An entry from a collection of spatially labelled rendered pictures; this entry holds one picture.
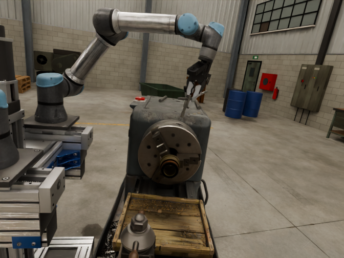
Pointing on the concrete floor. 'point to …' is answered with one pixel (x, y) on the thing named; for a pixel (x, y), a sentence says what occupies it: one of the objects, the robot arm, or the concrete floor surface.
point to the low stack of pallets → (23, 83)
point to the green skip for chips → (161, 90)
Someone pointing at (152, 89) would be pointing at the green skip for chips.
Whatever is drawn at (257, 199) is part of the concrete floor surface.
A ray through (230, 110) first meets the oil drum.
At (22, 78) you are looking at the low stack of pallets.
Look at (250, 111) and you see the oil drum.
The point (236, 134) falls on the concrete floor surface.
